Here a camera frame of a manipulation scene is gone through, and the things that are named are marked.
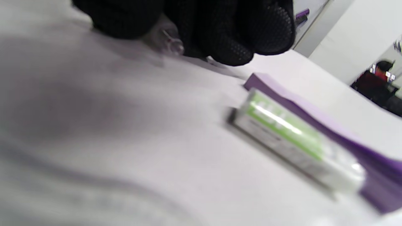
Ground clear plastic pen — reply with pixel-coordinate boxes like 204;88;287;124
141;16;186;57

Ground person's right hand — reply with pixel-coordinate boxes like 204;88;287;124
72;0;296;67

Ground white partition panel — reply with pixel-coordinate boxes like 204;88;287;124
309;0;402;86

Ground whiteboard with grid chart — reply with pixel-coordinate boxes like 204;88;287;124
292;0;330;49

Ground green label lead case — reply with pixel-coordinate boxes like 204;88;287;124
226;88;366;195

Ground purple sticky note pad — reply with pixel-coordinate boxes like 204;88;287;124
243;73;402;214

